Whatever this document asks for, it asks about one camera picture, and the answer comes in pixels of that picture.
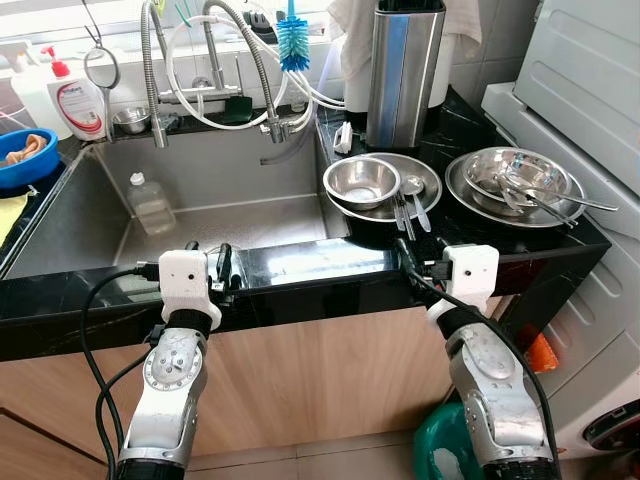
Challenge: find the steel fork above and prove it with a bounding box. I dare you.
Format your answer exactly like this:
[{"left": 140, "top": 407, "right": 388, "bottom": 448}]
[{"left": 392, "top": 193, "right": 411, "bottom": 241}]

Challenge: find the steel spoon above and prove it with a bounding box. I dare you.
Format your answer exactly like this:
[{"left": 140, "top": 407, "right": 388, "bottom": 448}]
[{"left": 399, "top": 174, "right": 433, "bottom": 234}]

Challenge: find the deep steel bowl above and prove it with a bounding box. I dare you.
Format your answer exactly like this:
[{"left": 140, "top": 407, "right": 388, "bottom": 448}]
[{"left": 322, "top": 156, "right": 402, "bottom": 210}]

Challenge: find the clear plastic bottle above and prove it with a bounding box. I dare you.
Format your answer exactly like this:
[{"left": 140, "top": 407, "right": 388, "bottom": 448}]
[{"left": 127, "top": 171, "right": 178, "bottom": 237}]

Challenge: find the stainless steel sink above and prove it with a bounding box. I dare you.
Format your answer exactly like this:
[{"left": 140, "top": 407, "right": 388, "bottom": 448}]
[{"left": 0, "top": 125, "right": 351, "bottom": 281}]

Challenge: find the round steel plate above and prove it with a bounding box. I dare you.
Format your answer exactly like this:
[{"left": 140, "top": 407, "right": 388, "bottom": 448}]
[
  {"left": 445, "top": 147, "right": 587, "bottom": 230},
  {"left": 324, "top": 151, "right": 444, "bottom": 224}
]

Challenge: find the wooden cabinet front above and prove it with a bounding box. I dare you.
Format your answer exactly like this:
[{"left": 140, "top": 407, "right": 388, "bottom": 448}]
[{"left": 0, "top": 300, "right": 521, "bottom": 480}]

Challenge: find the orange plastic object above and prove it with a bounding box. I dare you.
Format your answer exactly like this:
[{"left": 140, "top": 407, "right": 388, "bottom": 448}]
[{"left": 524, "top": 332, "right": 559, "bottom": 374}]

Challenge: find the small steel bowl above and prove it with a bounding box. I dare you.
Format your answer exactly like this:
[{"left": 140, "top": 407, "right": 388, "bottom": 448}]
[{"left": 111, "top": 106, "right": 153, "bottom": 135}]

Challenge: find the dark green scouring pad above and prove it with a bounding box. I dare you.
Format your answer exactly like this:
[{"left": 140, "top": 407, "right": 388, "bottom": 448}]
[{"left": 214, "top": 95, "right": 254, "bottom": 126}]

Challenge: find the wide steel bowl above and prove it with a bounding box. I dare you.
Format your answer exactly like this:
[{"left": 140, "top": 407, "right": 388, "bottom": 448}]
[{"left": 461, "top": 147, "right": 573, "bottom": 207}]

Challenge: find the white water filter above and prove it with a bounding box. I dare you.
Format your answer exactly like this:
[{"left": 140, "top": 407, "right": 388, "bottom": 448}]
[{"left": 343, "top": 30, "right": 376, "bottom": 116}]

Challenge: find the stainless steel knife block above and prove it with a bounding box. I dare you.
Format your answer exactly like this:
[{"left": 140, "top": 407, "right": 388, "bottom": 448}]
[{"left": 364, "top": 0, "right": 447, "bottom": 151}]

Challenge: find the blue plastic bowl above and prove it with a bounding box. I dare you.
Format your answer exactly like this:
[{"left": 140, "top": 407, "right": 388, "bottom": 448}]
[{"left": 0, "top": 127, "right": 61, "bottom": 192}]

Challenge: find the green plastic bag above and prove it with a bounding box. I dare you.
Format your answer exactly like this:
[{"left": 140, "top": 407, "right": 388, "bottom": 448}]
[{"left": 414, "top": 400, "right": 483, "bottom": 480}]

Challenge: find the white soap bottle red pump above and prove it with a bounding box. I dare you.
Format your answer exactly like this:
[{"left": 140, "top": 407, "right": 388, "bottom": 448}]
[{"left": 42, "top": 45, "right": 109, "bottom": 142}]

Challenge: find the yellow cloth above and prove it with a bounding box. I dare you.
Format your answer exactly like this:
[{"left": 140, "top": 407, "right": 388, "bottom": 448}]
[{"left": 0, "top": 190, "right": 33, "bottom": 248}]

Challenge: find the steel tap with lever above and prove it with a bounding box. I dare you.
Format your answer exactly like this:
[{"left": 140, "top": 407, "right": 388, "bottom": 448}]
[{"left": 158, "top": 10, "right": 251, "bottom": 106}]

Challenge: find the steel gooseneck spring faucet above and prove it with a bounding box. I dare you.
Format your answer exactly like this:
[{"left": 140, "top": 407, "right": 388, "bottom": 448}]
[{"left": 203, "top": 0, "right": 293, "bottom": 143}]

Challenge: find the orange cloth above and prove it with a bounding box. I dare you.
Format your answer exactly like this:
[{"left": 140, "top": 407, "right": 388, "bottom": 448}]
[{"left": 3, "top": 133, "right": 48, "bottom": 167}]

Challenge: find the round metal mesh strainer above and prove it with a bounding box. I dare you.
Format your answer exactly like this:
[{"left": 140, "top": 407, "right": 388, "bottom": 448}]
[{"left": 82, "top": 44, "right": 123, "bottom": 144}]

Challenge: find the white towel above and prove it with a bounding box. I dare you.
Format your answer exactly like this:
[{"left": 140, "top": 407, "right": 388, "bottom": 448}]
[{"left": 328, "top": 0, "right": 483, "bottom": 86}]

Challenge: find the translucent white pump bottle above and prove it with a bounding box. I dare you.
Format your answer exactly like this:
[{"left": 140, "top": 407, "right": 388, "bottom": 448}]
[{"left": 0, "top": 42, "right": 56, "bottom": 136}]

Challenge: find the blue bottle brush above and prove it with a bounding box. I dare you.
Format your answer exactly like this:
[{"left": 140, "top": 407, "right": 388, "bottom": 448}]
[{"left": 277, "top": 0, "right": 312, "bottom": 73}]

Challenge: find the white washing machine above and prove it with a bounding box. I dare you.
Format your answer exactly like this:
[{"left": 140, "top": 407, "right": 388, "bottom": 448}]
[{"left": 480, "top": 0, "right": 640, "bottom": 456}]

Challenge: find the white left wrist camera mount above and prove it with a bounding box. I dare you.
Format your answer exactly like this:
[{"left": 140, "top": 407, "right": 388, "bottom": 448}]
[{"left": 157, "top": 249, "right": 225, "bottom": 331}]

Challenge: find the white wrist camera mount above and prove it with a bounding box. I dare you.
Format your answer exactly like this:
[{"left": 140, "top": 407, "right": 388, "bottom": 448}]
[
  {"left": 428, "top": 244, "right": 500, "bottom": 323},
  {"left": 157, "top": 249, "right": 225, "bottom": 331}
]

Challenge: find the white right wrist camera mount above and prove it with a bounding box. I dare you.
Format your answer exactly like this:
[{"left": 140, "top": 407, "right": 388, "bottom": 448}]
[{"left": 428, "top": 244, "right": 500, "bottom": 323}]

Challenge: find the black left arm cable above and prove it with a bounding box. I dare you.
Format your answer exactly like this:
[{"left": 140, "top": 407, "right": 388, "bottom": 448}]
[{"left": 80, "top": 262, "right": 161, "bottom": 480}]

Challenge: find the white looped hose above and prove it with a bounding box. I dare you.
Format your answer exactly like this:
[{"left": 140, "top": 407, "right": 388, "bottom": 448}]
[{"left": 165, "top": 12, "right": 346, "bottom": 129}]

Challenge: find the steel spring sprayer hose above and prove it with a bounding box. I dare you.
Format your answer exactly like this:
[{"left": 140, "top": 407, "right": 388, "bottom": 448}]
[{"left": 139, "top": 0, "right": 171, "bottom": 150}]

